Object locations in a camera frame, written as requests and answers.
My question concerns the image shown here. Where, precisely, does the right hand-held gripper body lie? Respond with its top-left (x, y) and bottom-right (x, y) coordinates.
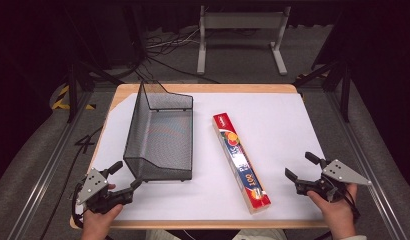
top-left (294, 158), bottom-right (373, 203)

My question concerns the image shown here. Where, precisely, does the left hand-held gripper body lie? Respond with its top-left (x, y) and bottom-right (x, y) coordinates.
top-left (75, 167), bottom-right (135, 215)

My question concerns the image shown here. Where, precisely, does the person's left hand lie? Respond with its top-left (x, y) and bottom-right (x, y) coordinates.
top-left (80, 183), bottom-right (124, 240)

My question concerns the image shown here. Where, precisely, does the person's right hand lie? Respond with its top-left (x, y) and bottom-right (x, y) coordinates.
top-left (306, 182), bottom-right (359, 240)

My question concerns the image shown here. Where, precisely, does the white table mat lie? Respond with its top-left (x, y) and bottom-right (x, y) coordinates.
top-left (75, 92), bottom-right (328, 222)

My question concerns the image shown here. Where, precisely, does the black tape floor mark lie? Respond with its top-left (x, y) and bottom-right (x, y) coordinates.
top-left (74, 134), bottom-right (96, 155)

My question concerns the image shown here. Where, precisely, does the long red wrap box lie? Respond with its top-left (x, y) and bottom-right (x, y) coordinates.
top-left (211, 112), bottom-right (272, 215)

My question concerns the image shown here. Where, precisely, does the black tripod stand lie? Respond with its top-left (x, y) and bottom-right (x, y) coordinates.
top-left (64, 58), bottom-right (125, 124)
top-left (292, 59), bottom-right (353, 123)

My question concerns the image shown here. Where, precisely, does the yellow black hazard tape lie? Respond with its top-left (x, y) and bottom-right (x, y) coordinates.
top-left (51, 84), bottom-right (96, 111)

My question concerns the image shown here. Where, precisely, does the white metal stand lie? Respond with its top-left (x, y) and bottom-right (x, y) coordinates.
top-left (196, 5), bottom-right (292, 76)

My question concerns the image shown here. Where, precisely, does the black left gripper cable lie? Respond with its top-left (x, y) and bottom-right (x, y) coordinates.
top-left (70, 181), bottom-right (88, 230)

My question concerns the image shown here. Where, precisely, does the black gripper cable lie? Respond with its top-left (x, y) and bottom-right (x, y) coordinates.
top-left (70, 181), bottom-right (88, 230)
top-left (341, 188), bottom-right (362, 223)

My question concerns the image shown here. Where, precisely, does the thin black floor cable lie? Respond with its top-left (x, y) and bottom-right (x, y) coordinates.
top-left (38, 125), bottom-right (105, 240)

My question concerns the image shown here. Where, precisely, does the aluminium floor rail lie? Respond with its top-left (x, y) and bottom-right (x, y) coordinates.
top-left (6, 90), bottom-right (95, 240)
top-left (325, 90), bottom-right (409, 240)

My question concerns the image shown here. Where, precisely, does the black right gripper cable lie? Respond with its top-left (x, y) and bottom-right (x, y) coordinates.
top-left (341, 188), bottom-right (362, 223)

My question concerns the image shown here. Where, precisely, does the black wire mesh basket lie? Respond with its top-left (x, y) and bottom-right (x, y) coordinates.
top-left (122, 79), bottom-right (194, 183)

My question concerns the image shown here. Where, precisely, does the bundle of floor cables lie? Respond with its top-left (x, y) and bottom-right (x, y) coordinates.
top-left (134, 27), bottom-right (224, 85)

